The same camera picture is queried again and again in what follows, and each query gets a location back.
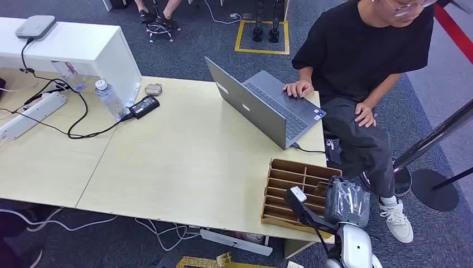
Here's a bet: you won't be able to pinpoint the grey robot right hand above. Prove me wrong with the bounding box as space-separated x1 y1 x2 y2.
324 176 371 228

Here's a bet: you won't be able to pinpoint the person's left hand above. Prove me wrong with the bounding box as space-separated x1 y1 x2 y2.
354 102 377 129

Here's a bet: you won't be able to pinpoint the person's right hand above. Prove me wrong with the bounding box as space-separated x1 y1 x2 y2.
282 80 315 99

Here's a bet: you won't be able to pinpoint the brown wooden card organizer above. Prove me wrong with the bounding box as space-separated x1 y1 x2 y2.
260 158 342 240

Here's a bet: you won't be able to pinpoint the person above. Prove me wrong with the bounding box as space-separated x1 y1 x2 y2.
282 0 437 245
133 0 184 32

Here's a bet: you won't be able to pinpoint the grey laptop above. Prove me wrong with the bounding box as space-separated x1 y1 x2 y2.
205 56 327 151

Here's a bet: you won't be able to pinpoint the chrome stanchion base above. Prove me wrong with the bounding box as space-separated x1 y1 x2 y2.
360 156 413 198

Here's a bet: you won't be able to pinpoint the white table leg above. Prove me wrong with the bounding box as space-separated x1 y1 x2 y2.
283 238 317 260

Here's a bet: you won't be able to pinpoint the black robot leg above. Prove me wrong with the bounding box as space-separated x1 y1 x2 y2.
252 0 266 43
268 0 282 44

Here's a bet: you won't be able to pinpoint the chrome stanchion pole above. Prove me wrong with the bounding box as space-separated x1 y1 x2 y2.
393 99 473 175

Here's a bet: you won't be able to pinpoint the thin black stanchion pole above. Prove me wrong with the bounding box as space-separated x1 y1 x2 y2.
432 166 473 192

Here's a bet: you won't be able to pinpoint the eyeglasses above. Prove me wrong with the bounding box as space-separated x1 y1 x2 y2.
384 0 439 18

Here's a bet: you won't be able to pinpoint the white bar under table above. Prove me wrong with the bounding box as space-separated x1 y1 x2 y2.
200 228 274 257

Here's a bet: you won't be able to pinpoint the red barrier belt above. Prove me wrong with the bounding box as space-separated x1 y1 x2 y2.
433 3 473 66

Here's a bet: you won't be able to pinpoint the small grey earbuds case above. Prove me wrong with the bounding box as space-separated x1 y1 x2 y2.
144 83 163 97

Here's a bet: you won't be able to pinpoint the wheeled stool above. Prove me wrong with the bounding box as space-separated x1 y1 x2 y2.
145 0 175 44

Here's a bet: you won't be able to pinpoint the yellow patterned floor piece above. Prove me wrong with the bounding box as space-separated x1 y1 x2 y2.
175 252 278 268

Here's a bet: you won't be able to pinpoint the black power adapter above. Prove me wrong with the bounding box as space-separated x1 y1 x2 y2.
128 95 161 120

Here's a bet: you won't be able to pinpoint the clear bottle with white cap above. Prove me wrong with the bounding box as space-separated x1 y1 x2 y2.
94 79 129 122

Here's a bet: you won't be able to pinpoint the white shelf box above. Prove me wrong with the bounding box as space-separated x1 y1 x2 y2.
0 16 143 108

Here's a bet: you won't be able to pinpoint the clear bottle with red label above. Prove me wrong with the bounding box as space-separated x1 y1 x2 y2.
51 60 87 93

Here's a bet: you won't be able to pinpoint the white power strip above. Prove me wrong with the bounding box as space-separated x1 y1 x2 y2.
0 91 69 141

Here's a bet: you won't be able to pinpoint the flat grey device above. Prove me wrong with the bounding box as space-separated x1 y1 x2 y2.
14 15 57 41

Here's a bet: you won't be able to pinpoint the black laptop cable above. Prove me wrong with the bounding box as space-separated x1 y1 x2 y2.
291 142 328 155

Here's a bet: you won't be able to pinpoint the thin white floor cable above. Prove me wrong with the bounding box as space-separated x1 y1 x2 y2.
203 0 242 26

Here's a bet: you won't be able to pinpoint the tangled white floor cable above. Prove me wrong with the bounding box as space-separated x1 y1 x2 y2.
134 217 201 252

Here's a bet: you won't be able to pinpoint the black adapter cable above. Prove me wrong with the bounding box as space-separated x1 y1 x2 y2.
0 79 134 141

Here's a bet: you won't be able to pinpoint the long white floor cable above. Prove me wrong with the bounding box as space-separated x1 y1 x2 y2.
0 208 119 233

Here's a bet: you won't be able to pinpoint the black device cable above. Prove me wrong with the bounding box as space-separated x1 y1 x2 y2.
11 37 80 112

